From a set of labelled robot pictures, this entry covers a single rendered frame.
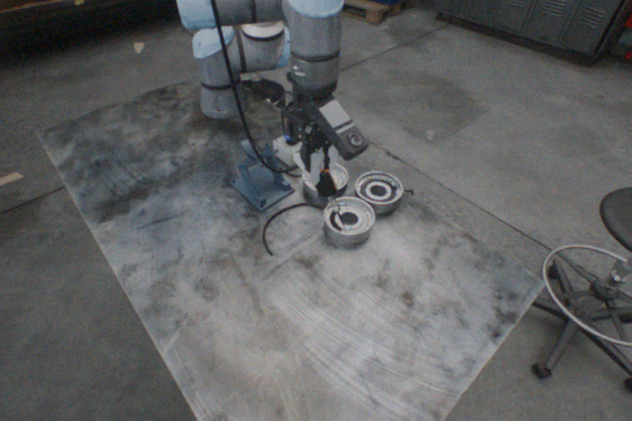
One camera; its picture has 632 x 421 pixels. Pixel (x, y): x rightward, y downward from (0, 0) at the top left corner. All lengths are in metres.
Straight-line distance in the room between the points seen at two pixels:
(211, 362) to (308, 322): 0.17
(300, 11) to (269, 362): 0.52
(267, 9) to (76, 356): 1.47
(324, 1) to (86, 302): 1.61
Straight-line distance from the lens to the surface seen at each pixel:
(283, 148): 0.92
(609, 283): 1.59
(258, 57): 1.09
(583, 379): 1.77
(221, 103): 1.13
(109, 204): 0.96
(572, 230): 2.22
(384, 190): 0.86
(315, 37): 0.54
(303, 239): 0.77
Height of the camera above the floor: 1.40
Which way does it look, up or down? 43 degrees down
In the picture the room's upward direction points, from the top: straight up
